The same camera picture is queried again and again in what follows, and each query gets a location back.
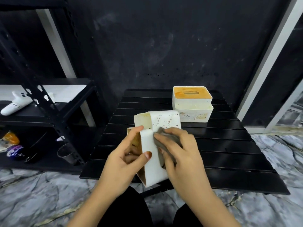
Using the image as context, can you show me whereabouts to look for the person's left hand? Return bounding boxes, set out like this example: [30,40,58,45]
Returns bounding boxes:
[98,125,152,198]

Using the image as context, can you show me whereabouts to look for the person's right hand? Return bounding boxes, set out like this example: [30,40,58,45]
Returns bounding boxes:
[154,127,216,206]

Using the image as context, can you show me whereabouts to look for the grey cleaning cloth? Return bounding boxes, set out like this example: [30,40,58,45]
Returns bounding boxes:
[154,127,183,169]

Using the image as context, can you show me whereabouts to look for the person's black trousers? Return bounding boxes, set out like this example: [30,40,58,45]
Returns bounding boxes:
[97,186,204,227]

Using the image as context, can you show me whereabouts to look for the grey metal cup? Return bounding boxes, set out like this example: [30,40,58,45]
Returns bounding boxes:
[57,143,79,165]

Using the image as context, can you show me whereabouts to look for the black metal shelf rack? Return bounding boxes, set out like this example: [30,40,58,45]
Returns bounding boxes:
[0,0,100,173]

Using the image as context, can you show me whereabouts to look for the white board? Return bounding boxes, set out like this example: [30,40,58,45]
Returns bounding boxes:
[0,84,87,103]

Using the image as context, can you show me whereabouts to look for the orange snack packet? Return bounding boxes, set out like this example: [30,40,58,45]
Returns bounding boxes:
[0,131,20,152]

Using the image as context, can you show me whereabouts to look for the white handheld controller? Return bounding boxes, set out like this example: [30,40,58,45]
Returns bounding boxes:
[0,91,33,116]

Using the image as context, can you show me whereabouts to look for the black table leg frame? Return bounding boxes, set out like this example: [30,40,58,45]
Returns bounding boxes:
[142,184,178,198]

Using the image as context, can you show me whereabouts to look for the white door frame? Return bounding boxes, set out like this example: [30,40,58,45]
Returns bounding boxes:
[236,0,303,135]

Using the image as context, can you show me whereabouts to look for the white frame post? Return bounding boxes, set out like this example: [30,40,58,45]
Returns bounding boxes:
[35,9,96,127]

